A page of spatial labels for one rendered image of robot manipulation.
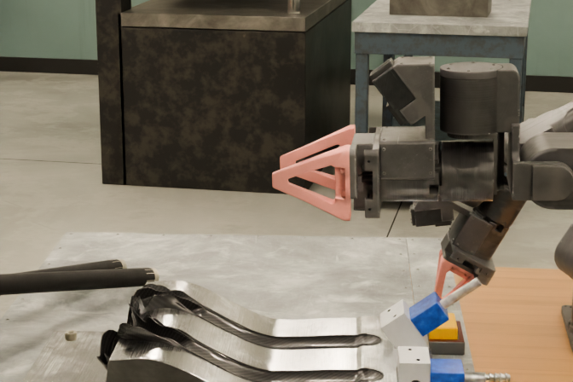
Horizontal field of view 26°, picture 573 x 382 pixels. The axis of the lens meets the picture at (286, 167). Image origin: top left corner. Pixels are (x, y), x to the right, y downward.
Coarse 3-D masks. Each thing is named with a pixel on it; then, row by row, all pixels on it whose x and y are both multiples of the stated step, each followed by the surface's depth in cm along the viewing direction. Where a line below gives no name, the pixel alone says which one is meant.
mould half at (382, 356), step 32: (192, 288) 163; (160, 320) 151; (192, 320) 153; (256, 320) 163; (288, 320) 165; (320, 320) 164; (352, 320) 164; (64, 352) 160; (96, 352) 160; (128, 352) 142; (160, 352) 142; (224, 352) 149; (256, 352) 153; (288, 352) 154; (320, 352) 154; (352, 352) 153; (384, 352) 153
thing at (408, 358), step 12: (408, 348) 147; (420, 348) 147; (408, 360) 144; (420, 360) 144; (432, 360) 147; (444, 360) 147; (456, 360) 147; (408, 372) 143; (420, 372) 143; (432, 372) 144; (444, 372) 143; (456, 372) 143; (468, 372) 145; (480, 372) 146
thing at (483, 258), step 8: (480, 216) 171; (496, 224) 170; (496, 232) 171; (504, 232) 172; (488, 240) 171; (496, 240) 172; (456, 248) 170; (480, 248) 171; (488, 248) 172; (496, 248) 173; (456, 256) 170; (464, 256) 170; (472, 256) 171; (480, 256) 172; (488, 256) 172; (480, 264) 170; (488, 264) 171; (480, 272) 170; (488, 272) 170
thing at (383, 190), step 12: (372, 132) 121; (372, 156) 111; (372, 168) 112; (372, 180) 117; (384, 180) 114; (396, 180) 114; (408, 180) 114; (420, 180) 114; (432, 180) 114; (384, 192) 115; (396, 192) 115; (408, 192) 115; (420, 192) 114; (432, 192) 115; (372, 204) 113; (372, 216) 113
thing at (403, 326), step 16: (464, 288) 154; (400, 304) 156; (416, 304) 156; (432, 304) 153; (448, 304) 154; (384, 320) 155; (400, 320) 153; (416, 320) 153; (432, 320) 153; (448, 320) 153; (400, 336) 154; (416, 336) 153
